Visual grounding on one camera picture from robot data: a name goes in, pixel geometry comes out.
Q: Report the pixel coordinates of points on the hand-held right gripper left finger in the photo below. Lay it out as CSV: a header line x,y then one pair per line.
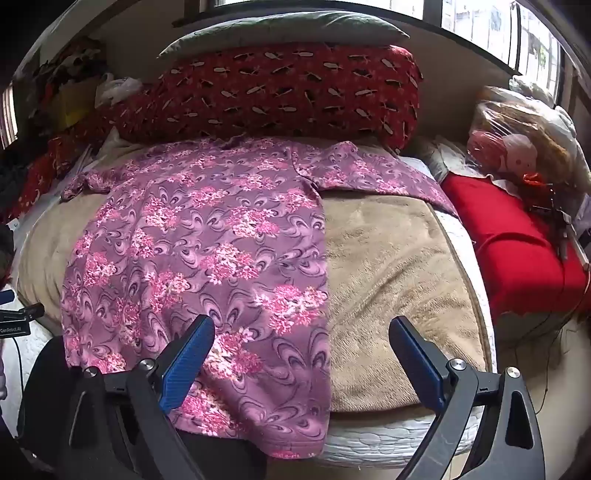
x,y
187,364

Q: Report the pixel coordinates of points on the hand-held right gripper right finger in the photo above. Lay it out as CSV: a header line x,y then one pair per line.
x,y
415,364

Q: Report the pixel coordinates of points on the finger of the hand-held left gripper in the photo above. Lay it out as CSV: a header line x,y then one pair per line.
x,y
23,312

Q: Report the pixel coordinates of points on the purple floral shirt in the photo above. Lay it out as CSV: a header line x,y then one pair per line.
x,y
207,240

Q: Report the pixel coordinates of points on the white quilted mattress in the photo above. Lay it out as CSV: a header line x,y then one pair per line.
x,y
397,438

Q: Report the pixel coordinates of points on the beige fleece blanket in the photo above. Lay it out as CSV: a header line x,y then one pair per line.
x,y
397,286

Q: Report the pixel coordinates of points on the plain red cloth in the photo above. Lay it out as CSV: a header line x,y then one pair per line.
x,y
517,249

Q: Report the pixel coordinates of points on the red patterned cloth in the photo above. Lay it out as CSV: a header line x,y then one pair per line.
x,y
60,152

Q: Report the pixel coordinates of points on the metal tool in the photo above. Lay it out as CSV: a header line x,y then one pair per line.
x,y
565,226

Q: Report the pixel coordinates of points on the grey white cloth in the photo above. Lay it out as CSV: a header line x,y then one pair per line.
x,y
438,159

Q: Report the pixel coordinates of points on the yellow box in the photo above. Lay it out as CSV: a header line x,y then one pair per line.
x,y
69,104

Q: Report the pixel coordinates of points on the white plastic bag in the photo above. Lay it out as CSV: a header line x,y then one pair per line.
x,y
117,87

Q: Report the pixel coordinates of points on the clear bag of plush toys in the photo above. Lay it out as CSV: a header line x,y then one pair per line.
x,y
512,134

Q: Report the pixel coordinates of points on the dark floral cloth pile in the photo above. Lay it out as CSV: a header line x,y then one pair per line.
x,y
74,64

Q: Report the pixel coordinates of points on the white bundled bag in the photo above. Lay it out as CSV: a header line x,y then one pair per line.
x,y
561,124

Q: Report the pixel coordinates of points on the red patterned pillow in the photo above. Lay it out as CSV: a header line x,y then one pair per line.
x,y
286,92

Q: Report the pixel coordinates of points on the grey pillow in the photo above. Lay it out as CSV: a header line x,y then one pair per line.
x,y
286,27

